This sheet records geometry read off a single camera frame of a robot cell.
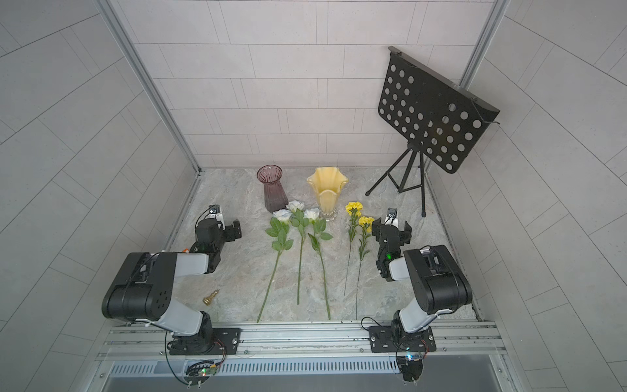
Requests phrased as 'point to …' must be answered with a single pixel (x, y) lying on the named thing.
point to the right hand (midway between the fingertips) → (393, 216)
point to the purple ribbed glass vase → (275, 198)
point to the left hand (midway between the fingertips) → (230, 217)
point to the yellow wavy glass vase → (327, 181)
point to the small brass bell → (207, 299)
